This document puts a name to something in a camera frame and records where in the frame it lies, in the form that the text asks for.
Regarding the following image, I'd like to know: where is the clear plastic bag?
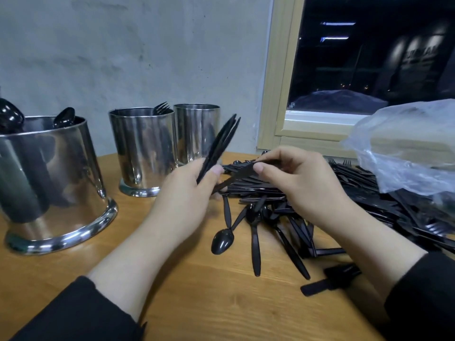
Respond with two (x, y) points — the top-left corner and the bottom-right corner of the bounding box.
(343, 99), (455, 197)

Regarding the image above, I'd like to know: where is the person's right forearm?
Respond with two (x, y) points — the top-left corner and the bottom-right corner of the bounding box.
(327, 202), (455, 341)

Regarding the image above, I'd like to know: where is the person's left forearm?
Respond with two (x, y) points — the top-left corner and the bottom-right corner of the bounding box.
(10, 224), (187, 341)

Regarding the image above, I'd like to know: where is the dark parked car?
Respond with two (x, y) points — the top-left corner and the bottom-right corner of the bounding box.
(290, 89), (391, 115)

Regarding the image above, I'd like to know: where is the person's left hand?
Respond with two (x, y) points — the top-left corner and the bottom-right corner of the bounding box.
(146, 158), (226, 246)

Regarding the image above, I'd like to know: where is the person's right hand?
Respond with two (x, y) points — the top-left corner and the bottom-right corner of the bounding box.
(252, 145), (354, 232)

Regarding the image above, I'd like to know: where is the pile of black plastic cutlery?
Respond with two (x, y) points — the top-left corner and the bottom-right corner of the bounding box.
(210, 154), (455, 297)

